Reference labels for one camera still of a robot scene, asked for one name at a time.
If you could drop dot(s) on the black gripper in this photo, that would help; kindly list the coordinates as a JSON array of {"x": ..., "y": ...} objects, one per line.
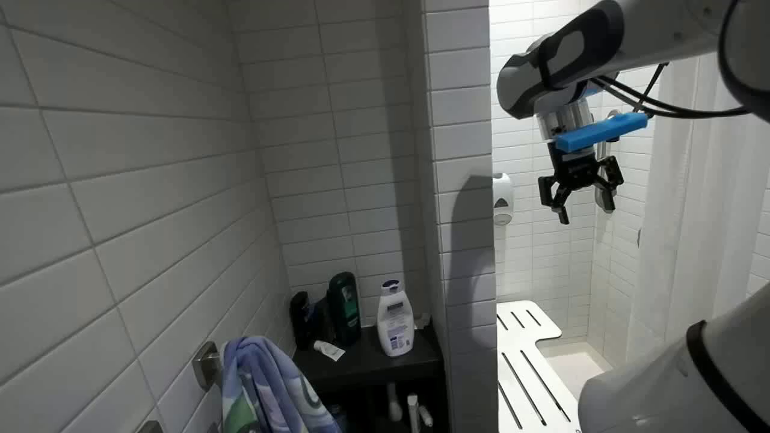
[{"x": 575, "y": 161}]

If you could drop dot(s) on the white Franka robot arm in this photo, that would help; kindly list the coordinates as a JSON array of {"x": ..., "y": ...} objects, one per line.
[{"x": 659, "y": 32}]

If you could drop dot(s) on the white slatted shower bench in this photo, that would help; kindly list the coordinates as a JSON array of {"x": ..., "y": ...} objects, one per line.
[{"x": 522, "y": 321}]

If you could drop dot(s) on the white lotion pump bottle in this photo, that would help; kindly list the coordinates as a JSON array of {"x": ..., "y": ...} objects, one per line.
[{"x": 396, "y": 321}]

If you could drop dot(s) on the dark green shampoo bottle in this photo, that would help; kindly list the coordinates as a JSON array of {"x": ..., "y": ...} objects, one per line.
[{"x": 345, "y": 309}]

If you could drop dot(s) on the white spray bottle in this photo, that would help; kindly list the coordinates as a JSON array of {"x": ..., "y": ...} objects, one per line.
[{"x": 416, "y": 409}]

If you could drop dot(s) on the dark shelf unit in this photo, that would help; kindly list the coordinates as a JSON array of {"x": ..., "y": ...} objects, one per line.
[{"x": 369, "y": 368}]

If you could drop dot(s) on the slim white bottle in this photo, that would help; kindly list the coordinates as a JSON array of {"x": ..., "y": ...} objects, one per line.
[{"x": 394, "y": 399}]

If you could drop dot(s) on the small white tube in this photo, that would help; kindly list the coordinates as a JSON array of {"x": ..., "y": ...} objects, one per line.
[{"x": 328, "y": 350}]

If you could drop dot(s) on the black bottle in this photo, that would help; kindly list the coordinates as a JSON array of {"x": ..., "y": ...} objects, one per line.
[{"x": 301, "y": 315}]

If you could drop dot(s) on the blue patterned towel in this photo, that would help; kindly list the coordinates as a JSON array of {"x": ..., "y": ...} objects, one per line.
[{"x": 257, "y": 384}]

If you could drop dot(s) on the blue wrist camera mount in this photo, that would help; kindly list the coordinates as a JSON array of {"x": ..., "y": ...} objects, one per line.
[{"x": 602, "y": 133}]

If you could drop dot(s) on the white wall soap dispenser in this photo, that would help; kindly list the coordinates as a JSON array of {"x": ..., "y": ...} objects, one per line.
[{"x": 502, "y": 196}]

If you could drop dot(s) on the metal wall hook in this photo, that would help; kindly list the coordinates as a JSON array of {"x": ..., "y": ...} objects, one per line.
[{"x": 206, "y": 364}]

